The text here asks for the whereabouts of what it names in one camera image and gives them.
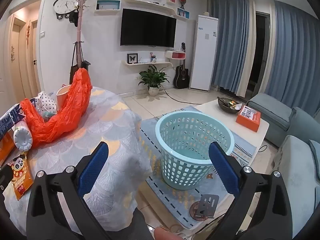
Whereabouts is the dark bowl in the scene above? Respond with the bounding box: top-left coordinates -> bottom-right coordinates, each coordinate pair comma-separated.
217,97 -> 242,114

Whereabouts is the grey blue sofa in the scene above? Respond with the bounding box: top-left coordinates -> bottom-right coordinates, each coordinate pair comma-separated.
246,92 -> 320,230

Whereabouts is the brown shoulder bag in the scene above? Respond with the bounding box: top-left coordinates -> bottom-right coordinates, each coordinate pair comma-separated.
69,41 -> 84,85

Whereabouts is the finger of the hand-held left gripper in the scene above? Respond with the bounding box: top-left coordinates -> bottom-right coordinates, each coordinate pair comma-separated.
0,166 -> 13,200

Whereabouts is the dark glass door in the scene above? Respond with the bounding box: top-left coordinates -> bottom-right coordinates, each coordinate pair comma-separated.
250,11 -> 272,98

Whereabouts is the white plastic bottle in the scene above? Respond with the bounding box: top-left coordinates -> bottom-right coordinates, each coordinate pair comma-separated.
13,121 -> 33,152

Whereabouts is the black floor cable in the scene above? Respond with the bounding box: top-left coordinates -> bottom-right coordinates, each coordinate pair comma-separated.
160,85 -> 203,105

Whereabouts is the blue curtain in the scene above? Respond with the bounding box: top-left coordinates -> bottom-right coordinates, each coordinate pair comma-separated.
207,0 -> 257,97
265,0 -> 320,110

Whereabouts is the white coffee table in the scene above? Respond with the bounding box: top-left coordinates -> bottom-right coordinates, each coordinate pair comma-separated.
194,99 -> 270,155

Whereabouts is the panda wall clock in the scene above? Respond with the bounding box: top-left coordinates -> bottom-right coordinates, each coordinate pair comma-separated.
53,0 -> 80,20

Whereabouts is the orange tissue box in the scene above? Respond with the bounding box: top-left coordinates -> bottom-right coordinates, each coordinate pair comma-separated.
235,105 -> 262,132

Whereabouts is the teal box shelf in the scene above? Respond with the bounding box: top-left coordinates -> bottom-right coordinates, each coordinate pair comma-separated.
94,0 -> 122,12

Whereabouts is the white polka dot bag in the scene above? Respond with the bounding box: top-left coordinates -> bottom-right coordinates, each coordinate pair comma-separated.
35,91 -> 58,114

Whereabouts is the orange plastic bag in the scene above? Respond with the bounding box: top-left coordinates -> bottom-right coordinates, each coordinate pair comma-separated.
20,68 -> 92,148

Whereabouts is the orange paper box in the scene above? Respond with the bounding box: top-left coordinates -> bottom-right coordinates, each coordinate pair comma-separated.
0,131 -> 15,167

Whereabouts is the dark blue carton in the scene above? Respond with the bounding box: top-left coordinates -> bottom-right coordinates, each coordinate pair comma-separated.
0,99 -> 38,140

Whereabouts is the red and beige paper cup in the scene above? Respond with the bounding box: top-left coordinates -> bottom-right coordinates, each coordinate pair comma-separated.
56,85 -> 74,112

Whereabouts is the long white wavy shelf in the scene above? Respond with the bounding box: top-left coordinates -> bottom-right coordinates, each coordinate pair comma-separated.
126,0 -> 190,20

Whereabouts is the person's right hand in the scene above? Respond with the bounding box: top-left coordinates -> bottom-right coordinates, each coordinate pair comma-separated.
154,226 -> 183,240

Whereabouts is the pink coat rack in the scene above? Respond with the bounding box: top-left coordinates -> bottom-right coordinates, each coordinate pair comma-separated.
72,0 -> 97,70

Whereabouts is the black television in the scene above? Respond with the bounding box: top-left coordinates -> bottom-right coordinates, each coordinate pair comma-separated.
120,8 -> 177,48

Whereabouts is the light blue plastic basket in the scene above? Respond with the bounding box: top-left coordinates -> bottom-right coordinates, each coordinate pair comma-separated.
155,112 -> 235,190

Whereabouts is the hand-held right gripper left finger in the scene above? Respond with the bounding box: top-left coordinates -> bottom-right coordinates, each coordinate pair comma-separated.
26,141 -> 113,240

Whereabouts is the white and red wall box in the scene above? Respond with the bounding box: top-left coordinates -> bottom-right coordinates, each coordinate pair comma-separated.
164,50 -> 186,61

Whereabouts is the orange panda snack packet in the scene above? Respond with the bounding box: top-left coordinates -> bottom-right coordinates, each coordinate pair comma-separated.
7,151 -> 34,201

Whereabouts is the white standing air conditioner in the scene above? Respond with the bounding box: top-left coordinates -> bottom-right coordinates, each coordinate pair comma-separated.
190,14 -> 219,91

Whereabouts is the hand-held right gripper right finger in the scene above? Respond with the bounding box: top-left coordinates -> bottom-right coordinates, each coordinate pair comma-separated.
207,141 -> 293,240

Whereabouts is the blue patterned rug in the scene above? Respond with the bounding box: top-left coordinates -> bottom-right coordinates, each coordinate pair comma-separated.
139,106 -> 260,230

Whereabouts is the black guitar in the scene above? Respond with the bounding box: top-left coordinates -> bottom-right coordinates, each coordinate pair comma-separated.
174,42 -> 190,89

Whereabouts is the grey metal plate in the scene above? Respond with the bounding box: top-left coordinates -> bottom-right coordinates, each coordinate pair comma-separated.
195,194 -> 220,218

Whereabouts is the cream hallway door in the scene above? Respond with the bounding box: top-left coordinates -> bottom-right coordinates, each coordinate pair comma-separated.
10,17 -> 28,95
29,20 -> 38,93

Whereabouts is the potted green plant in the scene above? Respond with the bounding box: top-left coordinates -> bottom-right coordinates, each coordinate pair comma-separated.
138,65 -> 169,96

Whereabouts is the white curved wall shelf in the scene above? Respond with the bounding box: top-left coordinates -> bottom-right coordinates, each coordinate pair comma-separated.
122,60 -> 173,67

